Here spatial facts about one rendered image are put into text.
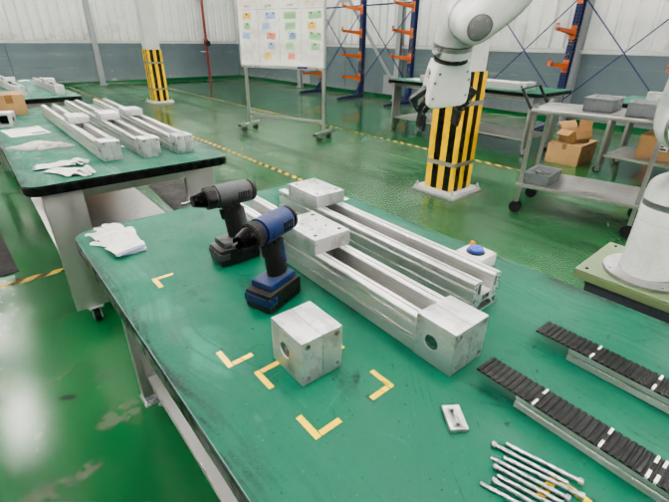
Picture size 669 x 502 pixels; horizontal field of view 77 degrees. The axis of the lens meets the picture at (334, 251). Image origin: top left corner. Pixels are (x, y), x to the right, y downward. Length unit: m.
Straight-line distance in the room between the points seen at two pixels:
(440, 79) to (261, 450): 0.81
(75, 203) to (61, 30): 13.48
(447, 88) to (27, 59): 14.75
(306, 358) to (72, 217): 1.70
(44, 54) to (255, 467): 15.07
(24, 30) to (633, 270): 15.15
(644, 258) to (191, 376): 1.06
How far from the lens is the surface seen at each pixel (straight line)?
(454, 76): 1.03
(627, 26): 8.68
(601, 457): 0.79
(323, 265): 1.02
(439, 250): 1.08
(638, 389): 0.94
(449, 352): 0.80
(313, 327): 0.76
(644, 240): 1.24
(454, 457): 0.72
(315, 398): 0.76
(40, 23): 15.53
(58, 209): 2.25
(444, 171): 4.16
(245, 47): 7.03
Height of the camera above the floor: 1.33
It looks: 27 degrees down
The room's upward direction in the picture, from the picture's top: 1 degrees clockwise
